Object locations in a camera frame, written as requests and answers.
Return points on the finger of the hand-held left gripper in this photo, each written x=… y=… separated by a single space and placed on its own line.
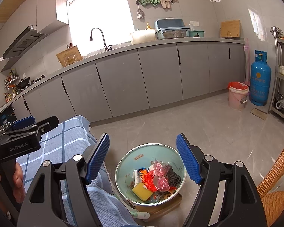
x=24 y=121
x=46 y=124

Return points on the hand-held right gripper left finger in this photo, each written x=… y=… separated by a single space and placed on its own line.
x=97 y=160

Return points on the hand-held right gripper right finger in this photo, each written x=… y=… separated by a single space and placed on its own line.
x=188 y=158

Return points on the black foam net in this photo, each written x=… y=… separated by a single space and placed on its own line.
x=174 y=177

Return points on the clear plastic wrap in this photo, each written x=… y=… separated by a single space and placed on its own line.
x=161 y=175

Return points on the pale green metal basin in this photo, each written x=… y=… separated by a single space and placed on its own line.
x=130 y=163

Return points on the red and clear wrapper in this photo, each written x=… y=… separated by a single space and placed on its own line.
x=147 y=177

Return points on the person's left hand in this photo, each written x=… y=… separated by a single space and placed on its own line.
x=19 y=182

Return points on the blue checkered tablecloth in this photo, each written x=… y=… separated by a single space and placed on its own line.
x=61 y=137

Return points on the black wok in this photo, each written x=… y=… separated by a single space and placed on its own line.
x=22 y=83

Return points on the spice rack with bottles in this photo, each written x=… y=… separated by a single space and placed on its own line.
x=10 y=85

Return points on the gas stove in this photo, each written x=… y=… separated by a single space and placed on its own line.
x=36 y=80

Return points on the yellow sponge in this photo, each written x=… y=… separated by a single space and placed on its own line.
x=142 y=191

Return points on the black range hood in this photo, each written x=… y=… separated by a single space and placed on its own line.
x=21 y=45

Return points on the pink bucket with red liner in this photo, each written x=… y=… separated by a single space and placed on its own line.
x=237 y=98

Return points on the knife block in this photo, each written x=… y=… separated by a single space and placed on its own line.
x=69 y=45

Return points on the cardboard piece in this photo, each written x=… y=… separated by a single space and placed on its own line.
x=259 y=114

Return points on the grey lower kitchen cabinets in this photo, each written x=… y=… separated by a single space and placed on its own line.
x=132 y=82

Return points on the wicker chair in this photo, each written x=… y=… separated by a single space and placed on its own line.
x=274 y=201

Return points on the curved steel faucet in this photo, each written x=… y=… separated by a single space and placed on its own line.
x=105 y=45

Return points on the grey kitchen countertop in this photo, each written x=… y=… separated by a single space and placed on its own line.
x=123 y=49

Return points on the bright window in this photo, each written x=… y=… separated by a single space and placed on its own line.
x=99 y=16

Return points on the steel colander basin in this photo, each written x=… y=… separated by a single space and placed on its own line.
x=175 y=34

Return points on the small green plastic basin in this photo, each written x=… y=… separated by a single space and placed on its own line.
x=196 y=33

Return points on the white plastic tub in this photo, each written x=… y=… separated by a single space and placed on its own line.
x=143 y=37

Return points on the blue dish rack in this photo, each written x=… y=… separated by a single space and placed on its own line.
x=168 y=23

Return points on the small wooden cutting board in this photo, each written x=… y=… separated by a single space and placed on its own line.
x=230 y=28

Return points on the soap dispenser bottle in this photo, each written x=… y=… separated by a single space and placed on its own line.
x=148 y=26

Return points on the steel shelf rack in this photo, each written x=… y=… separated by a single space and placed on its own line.
x=278 y=52

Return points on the grey hanging duster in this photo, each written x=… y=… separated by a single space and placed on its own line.
x=140 y=14

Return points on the beige hanging gloves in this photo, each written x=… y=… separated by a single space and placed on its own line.
x=166 y=2

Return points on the green hanging cloth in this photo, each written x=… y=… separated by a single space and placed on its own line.
x=149 y=2

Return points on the white wall outlet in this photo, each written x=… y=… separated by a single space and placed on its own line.
x=194 y=23

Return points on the white wall hook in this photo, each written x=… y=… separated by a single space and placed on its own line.
x=216 y=0

